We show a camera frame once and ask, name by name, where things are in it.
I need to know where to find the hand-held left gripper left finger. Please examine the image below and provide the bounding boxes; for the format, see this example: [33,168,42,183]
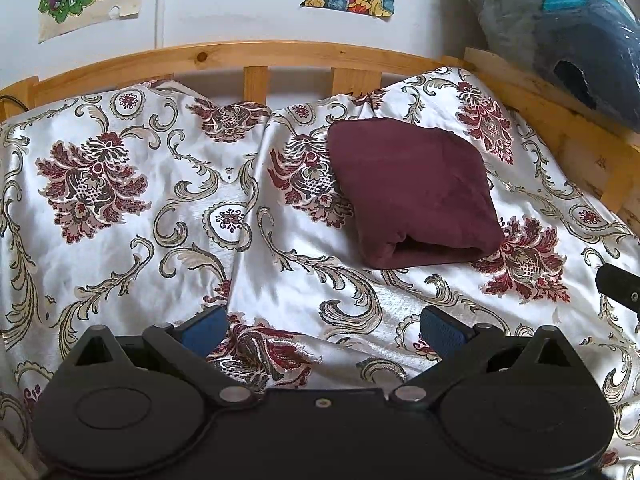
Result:
[70,305,258,408]

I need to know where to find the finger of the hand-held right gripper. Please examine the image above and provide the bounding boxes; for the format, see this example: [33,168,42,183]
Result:
[596,262,640,317]

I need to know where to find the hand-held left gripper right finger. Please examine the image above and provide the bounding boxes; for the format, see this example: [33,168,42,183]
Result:
[387,305,581,411]

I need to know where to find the maroon long-sleeved shirt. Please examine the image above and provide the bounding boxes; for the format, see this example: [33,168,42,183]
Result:
[326,116,505,271]

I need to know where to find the floral satin bedspread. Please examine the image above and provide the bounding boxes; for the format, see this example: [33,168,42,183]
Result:
[0,67,640,480]

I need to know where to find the plastic-wrapped blue bedding bundle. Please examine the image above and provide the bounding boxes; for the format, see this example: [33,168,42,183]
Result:
[450,0,640,128]

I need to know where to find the wooden bed frame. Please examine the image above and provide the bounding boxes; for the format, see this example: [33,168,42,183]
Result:
[0,40,640,226]

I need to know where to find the white wall pipe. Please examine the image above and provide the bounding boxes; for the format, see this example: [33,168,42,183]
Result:
[153,0,174,52]

